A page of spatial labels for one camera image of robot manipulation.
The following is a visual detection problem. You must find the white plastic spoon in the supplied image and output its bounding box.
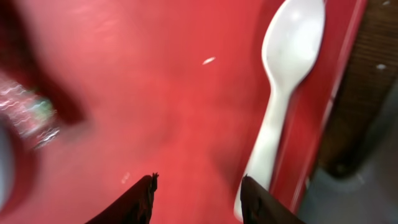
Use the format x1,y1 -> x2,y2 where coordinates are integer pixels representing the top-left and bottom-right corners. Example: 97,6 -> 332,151
233,0 -> 326,222

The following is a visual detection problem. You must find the red candy wrapper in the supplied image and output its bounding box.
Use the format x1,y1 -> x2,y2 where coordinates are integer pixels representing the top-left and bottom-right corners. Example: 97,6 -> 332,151
1,72 -> 60,149

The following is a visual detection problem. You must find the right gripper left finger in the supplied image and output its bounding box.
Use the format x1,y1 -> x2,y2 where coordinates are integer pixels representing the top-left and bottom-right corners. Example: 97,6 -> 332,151
86,173 -> 159,224

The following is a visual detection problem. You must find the red serving tray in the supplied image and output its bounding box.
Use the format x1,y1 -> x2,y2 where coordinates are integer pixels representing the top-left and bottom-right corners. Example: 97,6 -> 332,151
0,0 -> 369,224

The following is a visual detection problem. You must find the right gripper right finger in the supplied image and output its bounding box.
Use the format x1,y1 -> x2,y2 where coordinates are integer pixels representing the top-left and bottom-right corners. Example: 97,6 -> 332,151
239,175 -> 305,224

